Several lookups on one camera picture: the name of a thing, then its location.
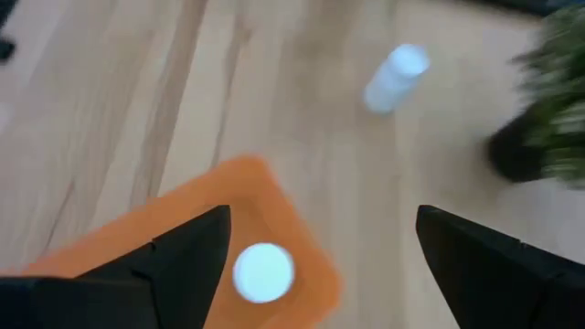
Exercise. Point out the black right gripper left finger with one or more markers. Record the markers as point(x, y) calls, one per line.
point(173, 274)

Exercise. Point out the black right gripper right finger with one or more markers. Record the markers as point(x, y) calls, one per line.
point(493, 283)

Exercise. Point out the white pill bottle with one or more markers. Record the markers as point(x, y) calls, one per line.
point(393, 77)
point(263, 272)

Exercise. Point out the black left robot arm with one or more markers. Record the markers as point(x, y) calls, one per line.
point(5, 48)

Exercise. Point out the translucent orange plastic basket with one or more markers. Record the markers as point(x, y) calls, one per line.
point(274, 205)

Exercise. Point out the black plant pot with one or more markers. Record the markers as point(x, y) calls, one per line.
point(512, 155)

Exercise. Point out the green potted plant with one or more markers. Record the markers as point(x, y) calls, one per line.
point(562, 91)

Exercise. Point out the black table edge rail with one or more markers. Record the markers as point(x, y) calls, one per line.
point(539, 5)

